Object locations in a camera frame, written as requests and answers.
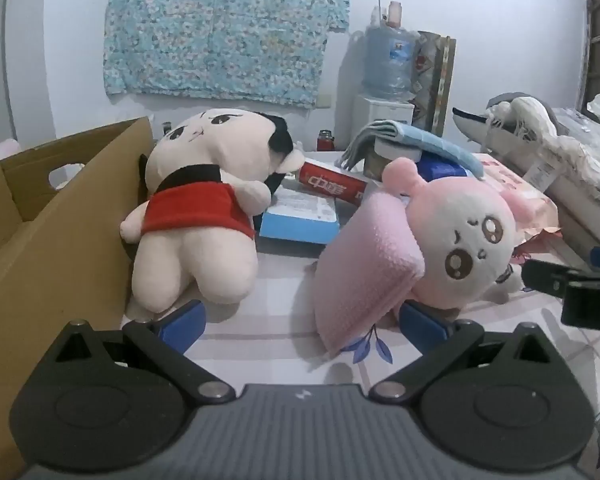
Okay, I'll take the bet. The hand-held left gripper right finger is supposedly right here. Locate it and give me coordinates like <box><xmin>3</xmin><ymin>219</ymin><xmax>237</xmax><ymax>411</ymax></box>
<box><xmin>369</xmin><ymin>301</ymin><xmax>557</xmax><ymax>405</ymax></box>

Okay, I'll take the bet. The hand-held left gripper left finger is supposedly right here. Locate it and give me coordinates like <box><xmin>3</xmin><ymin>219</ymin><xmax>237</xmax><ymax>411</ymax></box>
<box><xmin>45</xmin><ymin>300</ymin><xmax>237</xmax><ymax>407</ymax></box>

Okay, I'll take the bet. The cream plush doll red top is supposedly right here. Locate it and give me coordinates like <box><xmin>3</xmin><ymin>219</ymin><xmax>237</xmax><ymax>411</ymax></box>
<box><xmin>119</xmin><ymin>108</ymin><xmax>307</xmax><ymax>315</ymax></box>

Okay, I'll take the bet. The pink towel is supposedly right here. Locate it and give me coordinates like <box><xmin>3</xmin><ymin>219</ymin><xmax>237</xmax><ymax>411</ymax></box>
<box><xmin>314</xmin><ymin>192</ymin><xmax>426</xmax><ymax>356</ymax></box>

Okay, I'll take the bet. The pink round plush toy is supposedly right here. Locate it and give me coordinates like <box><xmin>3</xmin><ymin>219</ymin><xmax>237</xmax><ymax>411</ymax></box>
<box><xmin>382</xmin><ymin>157</ymin><xmax>526</xmax><ymax>308</ymax></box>

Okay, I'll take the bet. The brown cardboard box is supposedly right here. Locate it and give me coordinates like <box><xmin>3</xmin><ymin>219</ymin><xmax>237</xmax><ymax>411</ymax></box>
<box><xmin>0</xmin><ymin>116</ymin><xmax>156</xmax><ymax>480</ymax></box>

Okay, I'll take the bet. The small brown box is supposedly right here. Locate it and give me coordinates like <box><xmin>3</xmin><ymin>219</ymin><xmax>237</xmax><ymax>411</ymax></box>
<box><xmin>364</xmin><ymin>152</ymin><xmax>398</xmax><ymax>181</ymax></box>

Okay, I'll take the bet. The light blue towel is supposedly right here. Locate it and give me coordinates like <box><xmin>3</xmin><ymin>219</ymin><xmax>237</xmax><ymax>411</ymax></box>
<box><xmin>375</xmin><ymin>121</ymin><xmax>485</xmax><ymax>177</ymax></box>

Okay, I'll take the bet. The red toothpaste box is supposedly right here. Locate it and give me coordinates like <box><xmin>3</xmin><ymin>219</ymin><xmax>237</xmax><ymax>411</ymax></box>
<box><xmin>298</xmin><ymin>158</ymin><xmax>371</xmax><ymax>206</ymax></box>

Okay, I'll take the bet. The pink tissue packet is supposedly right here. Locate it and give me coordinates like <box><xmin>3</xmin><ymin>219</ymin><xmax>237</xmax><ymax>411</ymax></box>
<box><xmin>472</xmin><ymin>154</ymin><xmax>560</xmax><ymax>243</ymax></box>

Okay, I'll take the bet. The white knitted blanket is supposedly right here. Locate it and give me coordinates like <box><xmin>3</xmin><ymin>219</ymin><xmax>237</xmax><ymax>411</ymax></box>
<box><xmin>485</xmin><ymin>95</ymin><xmax>600</xmax><ymax>203</ymax></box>

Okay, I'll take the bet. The grey plush toy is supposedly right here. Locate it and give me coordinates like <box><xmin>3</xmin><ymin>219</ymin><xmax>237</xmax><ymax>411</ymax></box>
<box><xmin>452</xmin><ymin>92</ymin><xmax>561</xmax><ymax>161</ymax></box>

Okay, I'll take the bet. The white and blue flat box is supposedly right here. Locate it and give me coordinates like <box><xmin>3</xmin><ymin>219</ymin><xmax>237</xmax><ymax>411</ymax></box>
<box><xmin>259</xmin><ymin>182</ymin><xmax>341</xmax><ymax>245</ymax></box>

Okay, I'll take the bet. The grey striped towel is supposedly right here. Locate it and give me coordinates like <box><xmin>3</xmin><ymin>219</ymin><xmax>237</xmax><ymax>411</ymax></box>
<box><xmin>336</xmin><ymin>120</ymin><xmax>398</xmax><ymax>170</ymax></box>

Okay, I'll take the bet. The white water dispenser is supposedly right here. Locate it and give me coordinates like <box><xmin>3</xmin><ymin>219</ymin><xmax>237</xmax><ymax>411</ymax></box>
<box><xmin>352</xmin><ymin>94</ymin><xmax>416</xmax><ymax>151</ymax></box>

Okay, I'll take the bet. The rolled patterned mat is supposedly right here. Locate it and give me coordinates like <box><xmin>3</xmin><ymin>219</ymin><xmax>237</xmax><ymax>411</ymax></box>
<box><xmin>411</xmin><ymin>30</ymin><xmax>457</xmax><ymax>136</ymax></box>

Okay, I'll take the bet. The blue water jug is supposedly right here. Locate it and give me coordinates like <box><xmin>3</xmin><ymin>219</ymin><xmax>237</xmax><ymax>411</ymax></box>
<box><xmin>362</xmin><ymin>25</ymin><xmax>421</xmax><ymax>103</ymax></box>

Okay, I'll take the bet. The floral cloth on wall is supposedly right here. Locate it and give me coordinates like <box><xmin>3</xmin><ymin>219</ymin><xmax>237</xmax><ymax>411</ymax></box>
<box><xmin>102</xmin><ymin>0</ymin><xmax>352</xmax><ymax>110</ymax></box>

